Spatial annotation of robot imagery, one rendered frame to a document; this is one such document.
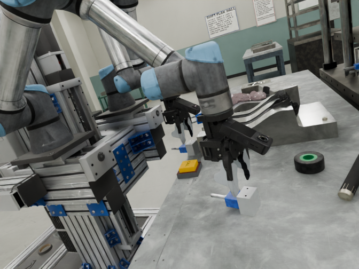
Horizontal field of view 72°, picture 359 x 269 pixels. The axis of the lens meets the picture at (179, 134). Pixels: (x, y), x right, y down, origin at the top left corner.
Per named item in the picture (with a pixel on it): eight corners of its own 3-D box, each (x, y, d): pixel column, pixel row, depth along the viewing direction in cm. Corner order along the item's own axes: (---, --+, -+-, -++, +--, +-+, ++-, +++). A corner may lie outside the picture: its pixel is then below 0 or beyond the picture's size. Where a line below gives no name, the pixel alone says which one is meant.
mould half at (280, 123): (202, 156, 105) (193, 127, 101) (211, 133, 128) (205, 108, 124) (338, 137, 87) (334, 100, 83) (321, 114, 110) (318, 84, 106)
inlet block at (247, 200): (209, 208, 71) (204, 192, 69) (217, 197, 74) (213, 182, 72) (254, 216, 62) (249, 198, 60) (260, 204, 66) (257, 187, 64)
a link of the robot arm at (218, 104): (235, 86, 57) (218, 97, 52) (239, 105, 59) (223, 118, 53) (208, 91, 62) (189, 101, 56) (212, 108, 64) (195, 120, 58)
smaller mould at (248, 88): (243, 98, 176) (241, 88, 174) (243, 93, 189) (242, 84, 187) (272, 92, 169) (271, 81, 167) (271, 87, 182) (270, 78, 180)
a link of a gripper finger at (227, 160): (232, 176, 61) (229, 142, 61) (239, 177, 60) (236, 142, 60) (223, 182, 58) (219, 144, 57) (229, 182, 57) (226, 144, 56)
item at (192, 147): (170, 156, 115) (166, 145, 113) (176, 151, 119) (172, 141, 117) (195, 155, 107) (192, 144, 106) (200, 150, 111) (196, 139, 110)
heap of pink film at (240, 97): (224, 114, 132) (220, 100, 130) (218, 107, 149) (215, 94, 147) (272, 100, 130) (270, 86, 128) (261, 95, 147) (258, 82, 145)
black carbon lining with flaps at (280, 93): (213, 133, 106) (208, 112, 103) (219, 121, 120) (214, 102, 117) (304, 118, 93) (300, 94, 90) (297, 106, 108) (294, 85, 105)
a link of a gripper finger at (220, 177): (219, 194, 64) (216, 158, 64) (240, 197, 60) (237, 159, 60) (212, 198, 62) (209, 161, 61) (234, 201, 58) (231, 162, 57)
